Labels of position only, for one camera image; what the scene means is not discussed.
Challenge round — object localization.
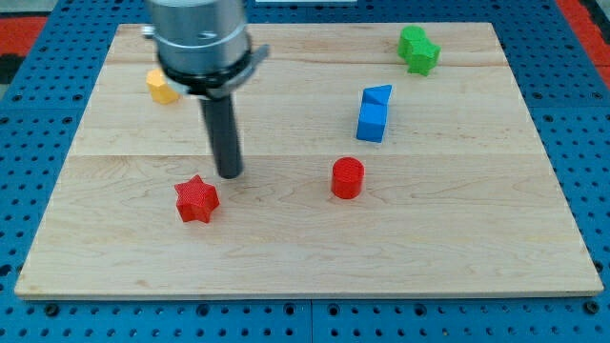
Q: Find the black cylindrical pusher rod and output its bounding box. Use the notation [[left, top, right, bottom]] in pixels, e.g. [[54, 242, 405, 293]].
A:
[[199, 96, 243, 179]]

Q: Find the red star block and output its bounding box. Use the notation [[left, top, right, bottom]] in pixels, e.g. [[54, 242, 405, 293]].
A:
[[173, 174, 220, 223]]

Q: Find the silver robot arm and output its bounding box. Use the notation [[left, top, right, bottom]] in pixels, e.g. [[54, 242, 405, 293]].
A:
[[143, 0, 270, 179]]

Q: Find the green star block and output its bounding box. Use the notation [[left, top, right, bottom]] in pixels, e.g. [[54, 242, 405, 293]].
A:
[[407, 39, 441, 76]]

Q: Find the yellow hexagon block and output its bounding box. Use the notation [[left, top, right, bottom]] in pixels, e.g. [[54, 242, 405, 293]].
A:
[[146, 69, 180, 105]]

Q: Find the red cylinder block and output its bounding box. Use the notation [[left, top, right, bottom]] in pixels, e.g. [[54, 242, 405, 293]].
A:
[[331, 157, 365, 199]]

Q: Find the blue cube block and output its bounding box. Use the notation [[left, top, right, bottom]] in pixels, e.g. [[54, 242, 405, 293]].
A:
[[356, 102, 388, 143]]

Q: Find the blue triangle block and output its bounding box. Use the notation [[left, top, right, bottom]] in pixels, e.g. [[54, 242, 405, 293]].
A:
[[362, 85, 393, 106]]

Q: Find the wooden board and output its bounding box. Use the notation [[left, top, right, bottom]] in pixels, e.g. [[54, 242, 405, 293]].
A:
[[15, 23, 603, 300]]

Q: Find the green cylinder block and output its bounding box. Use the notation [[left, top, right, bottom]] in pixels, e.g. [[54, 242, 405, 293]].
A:
[[397, 25, 426, 59]]

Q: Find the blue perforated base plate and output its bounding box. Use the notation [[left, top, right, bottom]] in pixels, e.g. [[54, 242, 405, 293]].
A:
[[1, 0, 609, 342]]

